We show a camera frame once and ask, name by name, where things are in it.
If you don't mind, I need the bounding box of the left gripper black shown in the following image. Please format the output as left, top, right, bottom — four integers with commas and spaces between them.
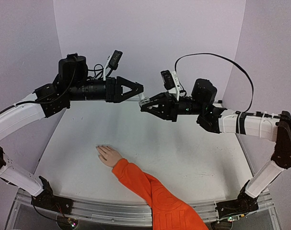
69, 75, 146, 102

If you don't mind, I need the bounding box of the clear nail polish bottle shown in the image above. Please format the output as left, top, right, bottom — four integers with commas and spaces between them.
138, 93, 150, 107

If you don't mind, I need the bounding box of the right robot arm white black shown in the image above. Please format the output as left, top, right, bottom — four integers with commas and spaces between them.
139, 79, 291, 198

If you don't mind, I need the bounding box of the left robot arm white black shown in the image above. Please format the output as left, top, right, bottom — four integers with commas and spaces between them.
0, 50, 144, 209

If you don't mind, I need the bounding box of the orange sleeve forearm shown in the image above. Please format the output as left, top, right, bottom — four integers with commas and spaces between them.
112, 159, 208, 230

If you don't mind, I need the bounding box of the mannequin hand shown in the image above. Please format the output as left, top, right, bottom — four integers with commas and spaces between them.
96, 145, 122, 168

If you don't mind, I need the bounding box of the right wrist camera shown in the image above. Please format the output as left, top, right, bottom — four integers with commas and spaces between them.
161, 70, 186, 101

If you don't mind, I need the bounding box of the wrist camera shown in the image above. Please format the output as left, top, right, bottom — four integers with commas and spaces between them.
161, 70, 186, 101
103, 50, 123, 80

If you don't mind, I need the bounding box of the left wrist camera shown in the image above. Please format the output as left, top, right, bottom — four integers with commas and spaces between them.
103, 50, 123, 80

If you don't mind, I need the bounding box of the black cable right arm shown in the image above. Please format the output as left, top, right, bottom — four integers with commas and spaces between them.
174, 53, 254, 113

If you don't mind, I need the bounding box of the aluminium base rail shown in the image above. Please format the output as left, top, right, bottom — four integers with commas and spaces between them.
5, 189, 281, 230

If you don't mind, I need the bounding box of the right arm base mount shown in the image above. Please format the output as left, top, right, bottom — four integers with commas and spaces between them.
215, 187, 258, 220

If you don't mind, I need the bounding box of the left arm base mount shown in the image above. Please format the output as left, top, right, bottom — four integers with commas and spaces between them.
32, 176, 73, 215

